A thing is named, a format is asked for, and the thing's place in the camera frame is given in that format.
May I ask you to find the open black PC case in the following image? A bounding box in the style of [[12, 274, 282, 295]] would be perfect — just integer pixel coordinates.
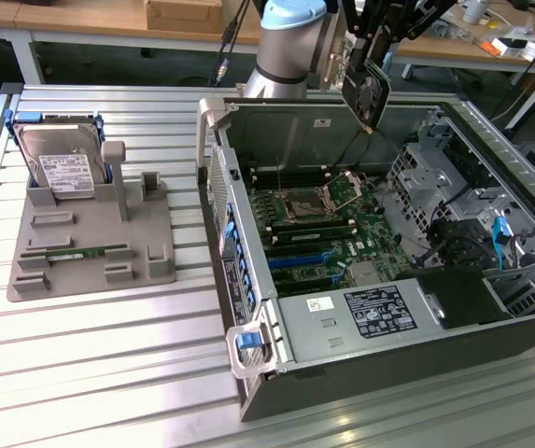
[[195, 95, 535, 424]]

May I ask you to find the CPU socket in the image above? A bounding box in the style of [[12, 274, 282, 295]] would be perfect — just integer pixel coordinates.
[[283, 186, 338, 223]]

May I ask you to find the pile of electronic parts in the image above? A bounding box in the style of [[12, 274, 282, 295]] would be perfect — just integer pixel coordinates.
[[428, 8, 472, 41]]

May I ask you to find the hard disk with blue bracket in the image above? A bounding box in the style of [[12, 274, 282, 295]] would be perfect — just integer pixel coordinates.
[[3, 110, 112, 203]]

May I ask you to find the blue expansion slot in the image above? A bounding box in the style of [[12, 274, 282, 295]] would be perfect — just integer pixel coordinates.
[[266, 254, 334, 270]]

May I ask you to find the brown cardboard box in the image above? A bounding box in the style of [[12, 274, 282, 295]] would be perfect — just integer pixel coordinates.
[[144, 0, 224, 34]]

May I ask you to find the blue case latch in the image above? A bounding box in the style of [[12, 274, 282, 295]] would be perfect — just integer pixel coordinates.
[[233, 329, 259, 352]]

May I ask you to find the hanging black cable with plug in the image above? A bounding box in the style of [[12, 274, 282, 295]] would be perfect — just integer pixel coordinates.
[[213, 0, 252, 88]]

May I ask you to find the silver chipset heat sink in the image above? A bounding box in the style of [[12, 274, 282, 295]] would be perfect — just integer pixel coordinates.
[[346, 260, 387, 287]]

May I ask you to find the metal disk bay cage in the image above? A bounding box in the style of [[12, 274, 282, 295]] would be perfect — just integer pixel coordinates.
[[386, 139, 467, 225]]

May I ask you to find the black air shroud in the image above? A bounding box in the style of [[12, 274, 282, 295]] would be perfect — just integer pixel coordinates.
[[395, 268, 514, 330]]

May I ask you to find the wooden desk white frame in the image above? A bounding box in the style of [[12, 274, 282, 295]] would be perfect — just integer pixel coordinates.
[[387, 0, 535, 131], [0, 0, 263, 85]]

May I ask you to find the grey cup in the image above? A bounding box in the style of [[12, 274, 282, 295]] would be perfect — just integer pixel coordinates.
[[462, 0, 492, 24]]

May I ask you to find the metal socket cover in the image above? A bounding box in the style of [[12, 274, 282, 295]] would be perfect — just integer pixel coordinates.
[[321, 170, 371, 206]]

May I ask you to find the installed black RAM stick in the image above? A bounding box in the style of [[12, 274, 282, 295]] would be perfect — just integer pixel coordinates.
[[271, 223, 357, 245]]

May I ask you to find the black RAM slot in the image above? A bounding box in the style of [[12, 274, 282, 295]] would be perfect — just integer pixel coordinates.
[[249, 167, 325, 181], [250, 175, 328, 189]]

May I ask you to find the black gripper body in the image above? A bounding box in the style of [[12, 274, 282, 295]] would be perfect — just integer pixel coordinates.
[[367, 0, 420, 24]]

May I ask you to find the black wire loop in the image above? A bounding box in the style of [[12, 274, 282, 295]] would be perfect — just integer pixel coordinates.
[[340, 129, 399, 170]]

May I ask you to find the grey parts rack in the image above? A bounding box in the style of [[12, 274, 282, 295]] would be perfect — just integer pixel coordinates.
[[7, 139, 179, 304]]

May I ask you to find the orange and white box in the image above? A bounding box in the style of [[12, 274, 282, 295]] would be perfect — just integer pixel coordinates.
[[479, 36, 529, 60]]

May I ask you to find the loose green RAM stick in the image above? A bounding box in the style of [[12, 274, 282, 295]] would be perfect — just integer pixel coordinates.
[[45, 246, 109, 261]]

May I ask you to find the green motherboard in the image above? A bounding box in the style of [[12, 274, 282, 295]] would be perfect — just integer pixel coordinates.
[[243, 162, 413, 300]]

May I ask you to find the blue flat wire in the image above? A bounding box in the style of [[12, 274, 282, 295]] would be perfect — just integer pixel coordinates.
[[490, 215, 514, 272]]

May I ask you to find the grey case corner bracket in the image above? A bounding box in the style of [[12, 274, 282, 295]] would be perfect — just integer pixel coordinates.
[[195, 96, 241, 175], [225, 324, 278, 377]]

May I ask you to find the grey power supply unit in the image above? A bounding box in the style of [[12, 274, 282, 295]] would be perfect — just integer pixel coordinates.
[[275, 279, 448, 365]]

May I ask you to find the black graphics card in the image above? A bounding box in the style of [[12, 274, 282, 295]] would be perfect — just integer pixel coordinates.
[[321, 27, 393, 131]]

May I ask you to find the black expansion slot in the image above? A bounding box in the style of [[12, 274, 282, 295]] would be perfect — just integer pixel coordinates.
[[274, 274, 332, 296]]

